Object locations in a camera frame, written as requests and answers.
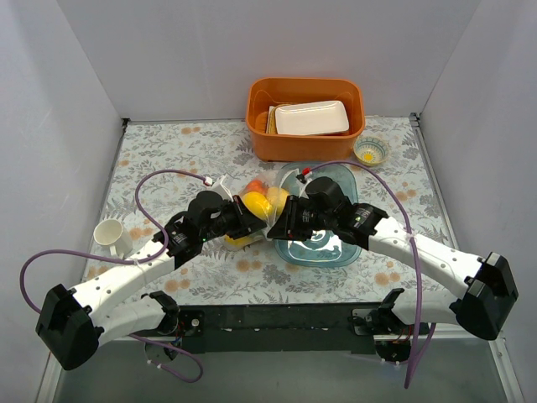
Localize pale yellow lemon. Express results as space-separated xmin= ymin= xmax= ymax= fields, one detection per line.
xmin=266 ymin=186 xmax=289 ymax=214

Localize clear blue glass dish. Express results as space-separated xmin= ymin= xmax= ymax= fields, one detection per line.
xmin=274 ymin=162 xmax=361 ymax=268

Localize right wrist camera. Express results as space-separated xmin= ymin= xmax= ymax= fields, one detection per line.
xmin=296 ymin=167 xmax=312 ymax=191

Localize white cup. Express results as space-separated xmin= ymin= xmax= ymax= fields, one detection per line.
xmin=93 ymin=218 xmax=133 ymax=259

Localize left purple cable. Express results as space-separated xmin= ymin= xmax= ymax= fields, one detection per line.
xmin=19 ymin=169 xmax=213 ymax=384

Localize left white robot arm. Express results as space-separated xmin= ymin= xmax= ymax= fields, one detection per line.
xmin=36 ymin=191 xmax=267 ymax=370

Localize bright yellow lemon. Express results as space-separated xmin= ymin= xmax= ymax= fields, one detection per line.
xmin=223 ymin=235 xmax=253 ymax=249

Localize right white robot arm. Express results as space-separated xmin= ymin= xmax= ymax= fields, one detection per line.
xmin=268 ymin=177 xmax=519 ymax=340

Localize white rectangular tray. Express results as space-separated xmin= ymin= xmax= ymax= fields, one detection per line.
xmin=273 ymin=100 xmax=350 ymax=136

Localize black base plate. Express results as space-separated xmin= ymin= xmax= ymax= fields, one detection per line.
xmin=129 ymin=300 xmax=431 ymax=364

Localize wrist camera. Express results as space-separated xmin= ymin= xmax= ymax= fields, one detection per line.
xmin=203 ymin=175 xmax=232 ymax=200
xmin=296 ymin=167 xmax=312 ymax=191

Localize tan plates in basin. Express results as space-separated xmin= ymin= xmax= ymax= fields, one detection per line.
xmin=255 ymin=104 xmax=284 ymax=134

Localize clear zip top bag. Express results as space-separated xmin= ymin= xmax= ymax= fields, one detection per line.
xmin=222 ymin=168 xmax=304 ymax=251

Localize small orange pumpkin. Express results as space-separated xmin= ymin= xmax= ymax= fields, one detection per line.
xmin=246 ymin=180 xmax=269 ymax=195

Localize small patterned bowl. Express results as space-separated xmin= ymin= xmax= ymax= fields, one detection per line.
xmin=353 ymin=135 xmax=389 ymax=167

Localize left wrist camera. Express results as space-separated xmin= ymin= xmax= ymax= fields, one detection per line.
xmin=203 ymin=175 xmax=232 ymax=200

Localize yellow mango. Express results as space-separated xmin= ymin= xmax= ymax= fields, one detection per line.
xmin=242 ymin=191 xmax=274 ymax=221

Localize orange plastic basin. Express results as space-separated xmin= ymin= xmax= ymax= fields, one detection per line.
xmin=245 ymin=77 xmax=366 ymax=162

